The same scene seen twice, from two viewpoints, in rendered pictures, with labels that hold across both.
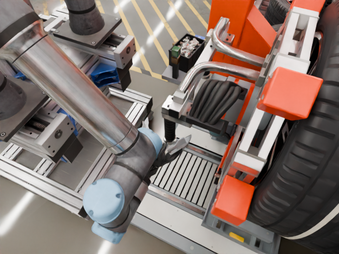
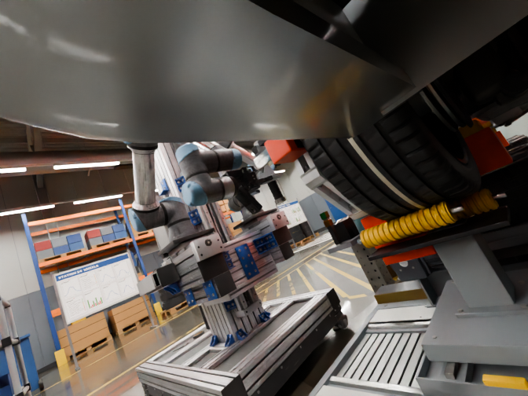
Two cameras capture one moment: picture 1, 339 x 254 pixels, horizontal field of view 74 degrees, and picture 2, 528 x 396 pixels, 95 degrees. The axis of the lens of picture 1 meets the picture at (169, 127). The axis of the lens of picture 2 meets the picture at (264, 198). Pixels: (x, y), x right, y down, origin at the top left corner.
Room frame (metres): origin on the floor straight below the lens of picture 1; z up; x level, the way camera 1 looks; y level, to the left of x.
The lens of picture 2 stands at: (-0.50, -0.26, 0.63)
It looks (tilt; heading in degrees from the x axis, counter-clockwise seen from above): 10 degrees up; 20
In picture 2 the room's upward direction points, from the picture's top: 25 degrees counter-clockwise
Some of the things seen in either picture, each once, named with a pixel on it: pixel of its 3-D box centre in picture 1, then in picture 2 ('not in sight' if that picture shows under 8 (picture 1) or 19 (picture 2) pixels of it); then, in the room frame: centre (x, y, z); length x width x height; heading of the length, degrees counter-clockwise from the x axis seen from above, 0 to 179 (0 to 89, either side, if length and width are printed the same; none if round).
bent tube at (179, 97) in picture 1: (224, 75); not in sight; (0.41, -0.13, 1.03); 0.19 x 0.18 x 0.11; 65
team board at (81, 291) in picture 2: not in sight; (105, 301); (3.11, 5.36, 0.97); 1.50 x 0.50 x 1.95; 156
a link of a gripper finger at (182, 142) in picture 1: (180, 142); (269, 172); (0.32, -0.03, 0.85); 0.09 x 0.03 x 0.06; 119
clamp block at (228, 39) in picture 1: (219, 41); not in sight; (0.68, -0.17, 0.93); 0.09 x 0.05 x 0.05; 65
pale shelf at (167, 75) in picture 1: (187, 59); (355, 236); (1.17, -0.12, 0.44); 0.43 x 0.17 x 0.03; 155
